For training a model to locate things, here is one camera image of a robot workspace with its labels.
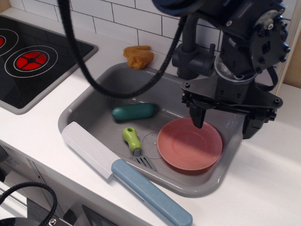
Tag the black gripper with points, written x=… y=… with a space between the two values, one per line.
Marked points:
x=239 y=97

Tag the green handled grey spatula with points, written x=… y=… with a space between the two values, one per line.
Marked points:
x=129 y=134

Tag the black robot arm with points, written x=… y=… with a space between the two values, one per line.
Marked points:
x=254 y=40

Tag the pink plate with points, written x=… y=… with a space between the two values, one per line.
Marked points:
x=187 y=147

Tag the dark grey faucet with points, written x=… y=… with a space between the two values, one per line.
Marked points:
x=188 y=57

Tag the dark green toy cucumber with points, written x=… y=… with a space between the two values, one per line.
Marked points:
x=133 y=111

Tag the orange toy chicken piece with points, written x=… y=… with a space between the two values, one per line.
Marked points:
x=138 y=56

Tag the black toy stovetop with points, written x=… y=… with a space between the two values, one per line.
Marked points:
x=33 y=62

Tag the toy knife blue handle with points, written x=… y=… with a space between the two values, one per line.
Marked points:
x=107 y=163

